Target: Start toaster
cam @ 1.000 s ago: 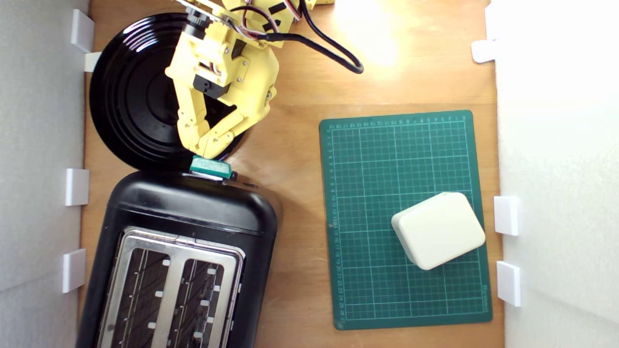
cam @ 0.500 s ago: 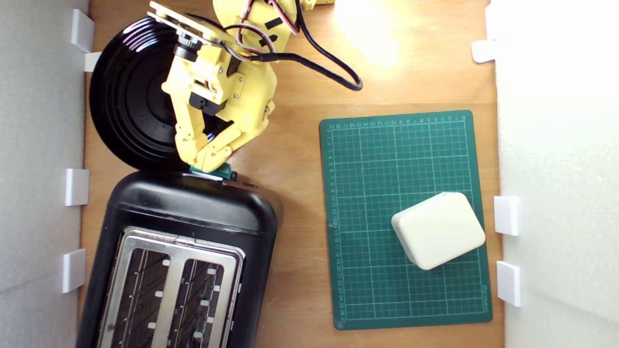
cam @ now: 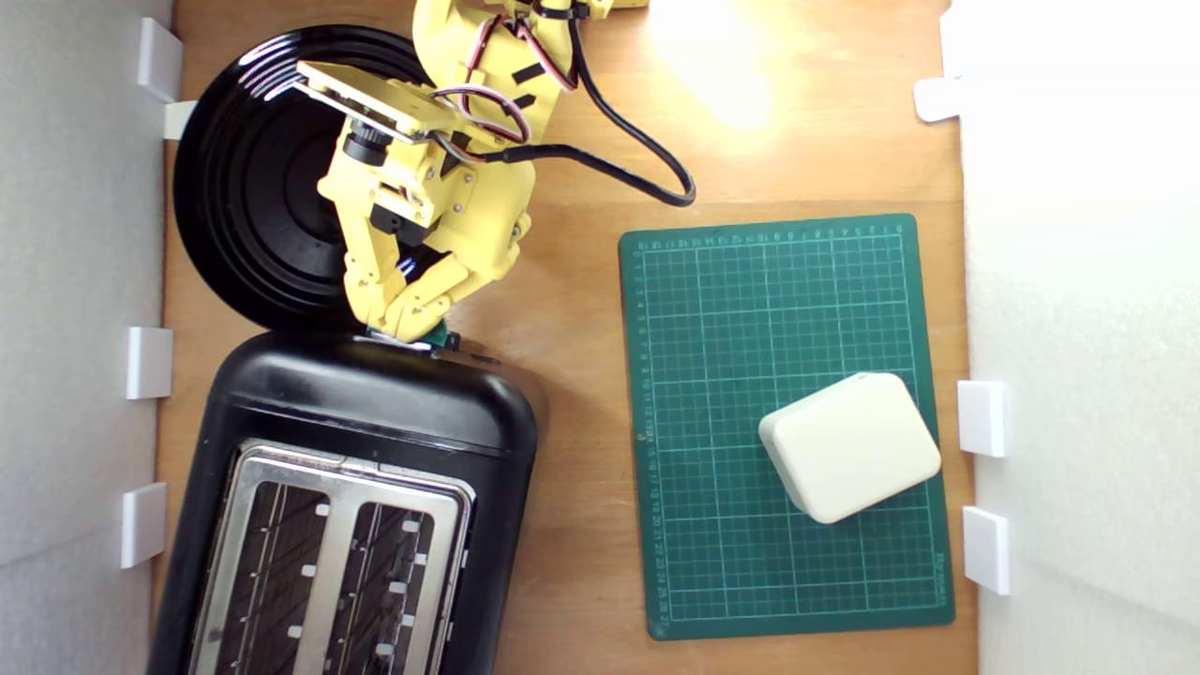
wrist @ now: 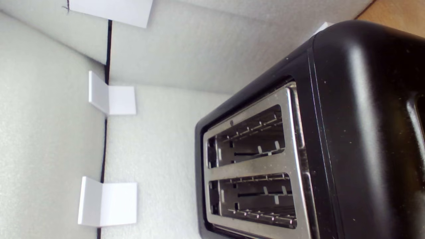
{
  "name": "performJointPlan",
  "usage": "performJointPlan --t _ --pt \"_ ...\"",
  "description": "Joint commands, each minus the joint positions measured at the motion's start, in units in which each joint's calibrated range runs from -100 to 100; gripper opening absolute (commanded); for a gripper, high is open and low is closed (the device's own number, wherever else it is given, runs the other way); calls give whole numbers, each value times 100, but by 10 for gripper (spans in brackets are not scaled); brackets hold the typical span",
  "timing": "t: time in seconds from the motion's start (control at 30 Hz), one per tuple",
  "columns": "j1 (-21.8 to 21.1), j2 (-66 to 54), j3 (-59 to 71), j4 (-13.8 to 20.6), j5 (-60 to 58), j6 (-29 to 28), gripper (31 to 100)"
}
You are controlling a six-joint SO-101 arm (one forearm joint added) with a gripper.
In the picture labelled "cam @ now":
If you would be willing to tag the green toaster lever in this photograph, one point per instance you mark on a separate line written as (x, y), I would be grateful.
(437, 335)

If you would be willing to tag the black two-slot toaster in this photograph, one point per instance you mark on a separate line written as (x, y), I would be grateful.
(375, 412)

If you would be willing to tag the black round plate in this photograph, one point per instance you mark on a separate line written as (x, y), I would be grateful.
(253, 206)

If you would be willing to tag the green cutting mat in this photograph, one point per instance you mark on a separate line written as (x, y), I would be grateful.
(731, 309)

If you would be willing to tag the white rounded block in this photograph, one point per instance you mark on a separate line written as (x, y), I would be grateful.
(848, 448)

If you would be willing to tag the yellow wrist camera mount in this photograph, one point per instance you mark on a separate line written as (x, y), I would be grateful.
(375, 98)

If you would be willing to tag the white wall clip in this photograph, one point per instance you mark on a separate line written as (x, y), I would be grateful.
(159, 58)
(178, 119)
(986, 550)
(150, 363)
(142, 525)
(982, 418)
(937, 98)

